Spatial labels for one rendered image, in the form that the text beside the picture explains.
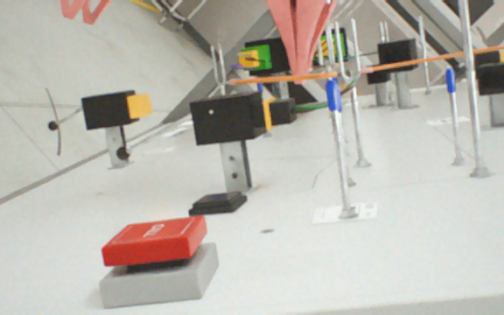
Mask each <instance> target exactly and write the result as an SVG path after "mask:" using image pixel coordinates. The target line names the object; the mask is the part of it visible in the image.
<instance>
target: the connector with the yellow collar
mask: <svg viewBox="0 0 504 315"><path fill-rule="evenodd" d="M268 104H269V117H270V123H271V126H276V125H284V124H292V123H293V122H295V121H296V120H297V114H295V112H294V111H295V109H294V108H292V107H296V106H295V99H294V98H289V99H282V100H274V101H272V102H270V103H268ZM251 109H252V115H253V121H254V126H255V128H261V127H266V122H265V115H264V109H263V102H262V101H260V102H256V103H254V104H251Z"/></svg>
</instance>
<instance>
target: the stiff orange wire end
mask: <svg viewBox="0 0 504 315"><path fill-rule="evenodd" d="M335 76H337V73H336V72H331V73H316V74H304V75H292V76H281V77H269V78H257V79H246V80H237V79H232V80H230V81H226V84H229V85H231V86H236V85H238V84H249V83H264V82H278V81H305V80H319V79H327V78H332V77H335Z"/></svg>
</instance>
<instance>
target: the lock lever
mask: <svg viewBox="0 0 504 315"><path fill-rule="evenodd" d="M191 118H192V116H191V113H189V114H187V115H185V116H183V117H182V118H180V119H178V120H177V121H176V122H173V123H172V124H170V125H168V126H166V127H165V128H163V129H161V130H159V131H158V132H156V133H154V134H152V135H151V136H148V137H146V138H145V139H144V140H142V141H140V142H138V143H136V144H134V145H132V146H131V145H128V147H127V149H126V151H127V152H128V153H129V154H130V155H131V154H132V153H133V151H134V150H136V149H138V148H140V147H141V146H143V145H145V144H147V143H148V142H150V141H152V140H154V139H156V138H158V137H160V136H162V135H163V134H164V133H166V132H168V131H170V130H172V129H174V128H176V127H178V126H179V125H180V124H182V123H184V122H186V121H188V120H189V119H191Z"/></svg>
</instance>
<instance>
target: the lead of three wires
mask: <svg viewBox="0 0 504 315"><path fill-rule="evenodd" d="M348 76H349V83H348V84H347V85H346V87H345V88H344V90H342V91H340V99H342V98H344V97H346V96H347V95H349V93H350V92H351V89H352V88H353V87H354V86H355V80H356V76H355V75H354V73H350V74H349V75H348ZM292 108H293V109H295V111H294V112H295V114H302V113H307V112H312V111H314V110H316V109H323V108H327V100H325V101H319V102H315V103H313V104H309V105H306V106H303V107H292Z"/></svg>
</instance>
